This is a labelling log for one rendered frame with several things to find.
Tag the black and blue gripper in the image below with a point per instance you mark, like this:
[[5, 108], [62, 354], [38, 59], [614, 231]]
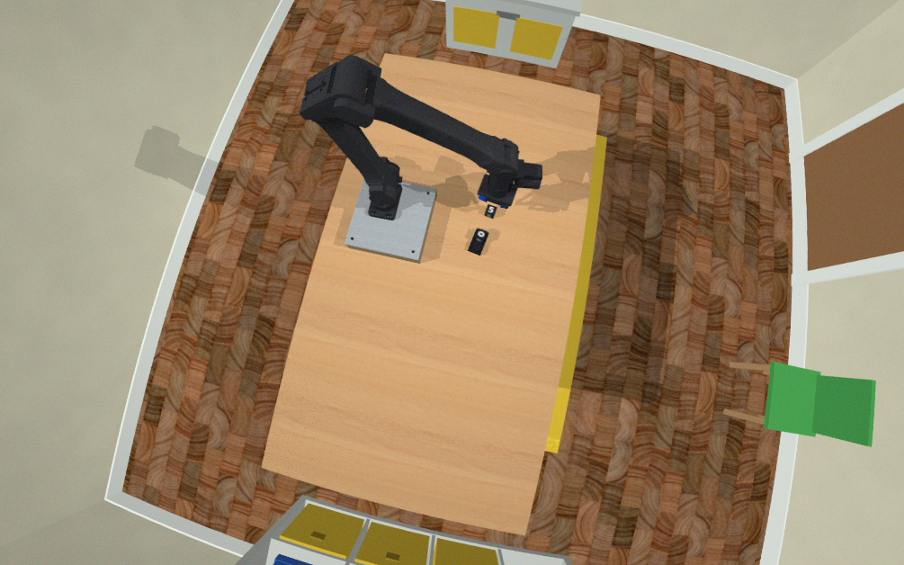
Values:
[[489, 193]]

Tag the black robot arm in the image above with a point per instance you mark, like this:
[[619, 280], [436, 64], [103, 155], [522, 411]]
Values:
[[348, 80]]

